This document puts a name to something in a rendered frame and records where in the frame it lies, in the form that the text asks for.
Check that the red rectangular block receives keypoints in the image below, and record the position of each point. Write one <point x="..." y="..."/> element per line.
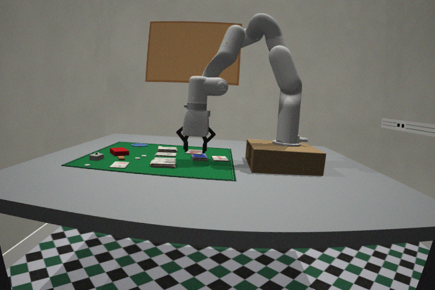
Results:
<point x="119" y="151"/>

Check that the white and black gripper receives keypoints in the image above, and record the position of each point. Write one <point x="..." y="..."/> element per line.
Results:
<point x="195" y="125"/>

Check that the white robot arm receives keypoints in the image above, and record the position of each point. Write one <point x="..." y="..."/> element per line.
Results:
<point x="282" y="64"/>

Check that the blue card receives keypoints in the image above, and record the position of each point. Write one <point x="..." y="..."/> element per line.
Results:
<point x="194" y="152"/>
<point x="200" y="156"/>

